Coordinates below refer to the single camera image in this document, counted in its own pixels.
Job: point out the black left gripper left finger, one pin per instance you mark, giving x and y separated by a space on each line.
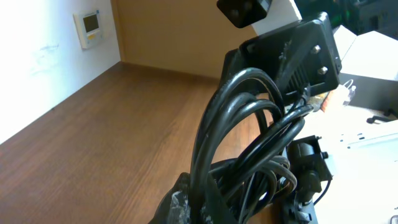
174 207

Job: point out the white wall thermostat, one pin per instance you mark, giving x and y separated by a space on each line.
89 28

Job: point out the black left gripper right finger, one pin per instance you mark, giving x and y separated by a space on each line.
216 210

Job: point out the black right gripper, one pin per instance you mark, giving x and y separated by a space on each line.
297 55

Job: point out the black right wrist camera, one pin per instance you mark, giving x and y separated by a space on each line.
243 13

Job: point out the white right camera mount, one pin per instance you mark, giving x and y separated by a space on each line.
281 13

